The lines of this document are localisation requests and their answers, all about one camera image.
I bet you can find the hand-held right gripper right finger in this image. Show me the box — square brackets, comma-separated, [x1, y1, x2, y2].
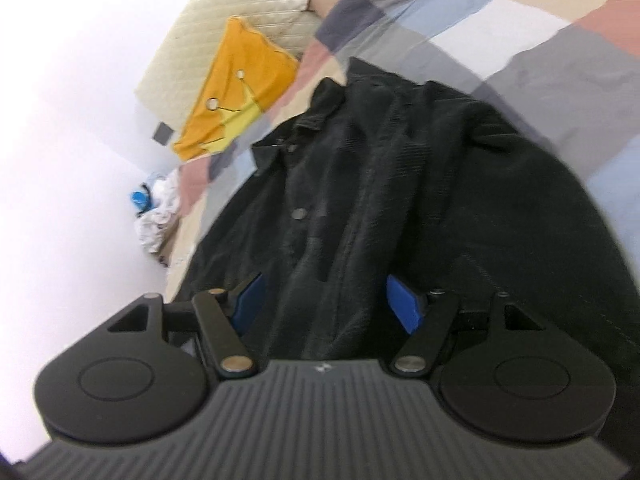
[386, 275, 546, 378]

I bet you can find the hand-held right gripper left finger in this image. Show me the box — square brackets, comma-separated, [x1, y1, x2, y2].
[106, 272, 264, 379]

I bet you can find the black denim jacket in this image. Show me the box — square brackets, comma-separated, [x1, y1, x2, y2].
[182, 56, 631, 376]

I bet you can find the pile of white clothes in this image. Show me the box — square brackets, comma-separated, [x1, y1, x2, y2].
[135, 170, 181, 256]

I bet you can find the yellow crown pillow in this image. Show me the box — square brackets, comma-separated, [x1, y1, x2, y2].
[172, 16, 301, 161]

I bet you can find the cream quilted headboard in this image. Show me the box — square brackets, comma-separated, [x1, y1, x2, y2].
[134, 0, 351, 111]

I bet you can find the checked patchwork quilt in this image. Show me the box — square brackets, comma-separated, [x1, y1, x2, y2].
[162, 0, 640, 301]

